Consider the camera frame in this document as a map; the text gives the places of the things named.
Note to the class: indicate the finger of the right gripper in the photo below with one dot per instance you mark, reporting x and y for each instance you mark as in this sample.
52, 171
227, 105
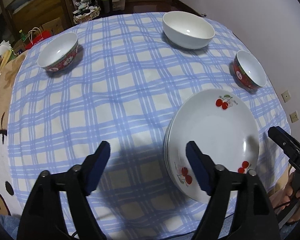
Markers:
285, 141

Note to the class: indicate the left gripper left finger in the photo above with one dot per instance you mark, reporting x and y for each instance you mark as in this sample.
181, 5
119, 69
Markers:
94, 166

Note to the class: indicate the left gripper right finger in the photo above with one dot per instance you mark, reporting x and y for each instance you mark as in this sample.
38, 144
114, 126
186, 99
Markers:
202, 166

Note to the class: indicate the cherry plate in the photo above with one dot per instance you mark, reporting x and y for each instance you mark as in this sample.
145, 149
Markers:
178, 165
222, 126

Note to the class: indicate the person's right hand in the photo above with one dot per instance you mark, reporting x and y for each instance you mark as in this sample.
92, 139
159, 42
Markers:
284, 195

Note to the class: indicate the red patterned bowl right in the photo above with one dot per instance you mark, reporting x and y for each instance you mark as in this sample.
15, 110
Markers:
249, 71

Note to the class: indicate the red patterned bowl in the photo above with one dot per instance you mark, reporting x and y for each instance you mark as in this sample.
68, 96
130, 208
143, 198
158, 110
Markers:
59, 53
249, 71

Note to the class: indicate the blue checked tablecloth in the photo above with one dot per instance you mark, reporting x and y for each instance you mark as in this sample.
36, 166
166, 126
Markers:
124, 87

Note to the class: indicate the brown cartoon blanket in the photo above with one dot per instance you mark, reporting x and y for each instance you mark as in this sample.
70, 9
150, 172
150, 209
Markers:
9, 204

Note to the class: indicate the red patterned bowl left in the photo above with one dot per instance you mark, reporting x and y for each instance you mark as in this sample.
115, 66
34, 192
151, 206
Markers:
59, 53

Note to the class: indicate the large white bowl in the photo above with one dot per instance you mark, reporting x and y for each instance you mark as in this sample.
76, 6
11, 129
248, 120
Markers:
187, 30

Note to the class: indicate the red paper shopping bag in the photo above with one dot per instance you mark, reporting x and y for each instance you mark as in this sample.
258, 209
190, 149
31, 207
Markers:
35, 36

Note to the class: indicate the cardboard box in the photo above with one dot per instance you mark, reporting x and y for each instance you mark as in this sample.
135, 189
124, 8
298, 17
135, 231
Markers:
54, 26

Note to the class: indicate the pink plush toy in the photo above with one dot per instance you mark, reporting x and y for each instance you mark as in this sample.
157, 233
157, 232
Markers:
6, 53

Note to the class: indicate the wicker basket with items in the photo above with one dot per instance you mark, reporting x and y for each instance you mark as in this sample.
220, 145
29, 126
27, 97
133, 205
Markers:
85, 10

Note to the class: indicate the wooden cabinet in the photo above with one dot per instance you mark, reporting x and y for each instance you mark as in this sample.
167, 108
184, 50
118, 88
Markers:
26, 14

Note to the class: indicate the wall socket lower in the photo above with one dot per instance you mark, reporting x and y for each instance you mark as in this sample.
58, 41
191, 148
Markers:
294, 117

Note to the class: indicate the wall socket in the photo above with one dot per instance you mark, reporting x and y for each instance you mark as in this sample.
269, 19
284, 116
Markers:
294, 117
286, 96

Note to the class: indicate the wall socket upper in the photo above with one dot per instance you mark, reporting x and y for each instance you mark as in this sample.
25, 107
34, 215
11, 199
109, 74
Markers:
286, 96

